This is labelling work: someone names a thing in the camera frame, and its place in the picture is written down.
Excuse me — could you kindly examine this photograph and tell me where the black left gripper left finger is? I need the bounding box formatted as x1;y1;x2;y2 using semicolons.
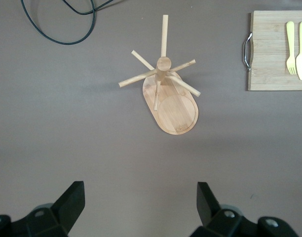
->
0;181;85;237

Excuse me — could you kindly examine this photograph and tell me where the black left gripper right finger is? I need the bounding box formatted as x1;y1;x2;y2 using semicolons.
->
190;182;300;237

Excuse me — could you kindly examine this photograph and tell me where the wooden cup rack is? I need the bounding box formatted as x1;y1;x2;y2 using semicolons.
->
118;14;201;135

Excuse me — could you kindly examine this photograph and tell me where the yellow plastic knife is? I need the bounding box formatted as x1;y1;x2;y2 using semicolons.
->
295;20;302;80

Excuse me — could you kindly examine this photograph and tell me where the bamboo cutting board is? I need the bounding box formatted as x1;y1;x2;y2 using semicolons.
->
243;10;302;91

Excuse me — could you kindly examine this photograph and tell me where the yellow plastic fork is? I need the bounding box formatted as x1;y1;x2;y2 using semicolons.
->
286;21;298;76

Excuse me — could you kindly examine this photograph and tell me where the black table cable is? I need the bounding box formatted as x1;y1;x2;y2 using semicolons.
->
20;0;96;45
63;0;122;15

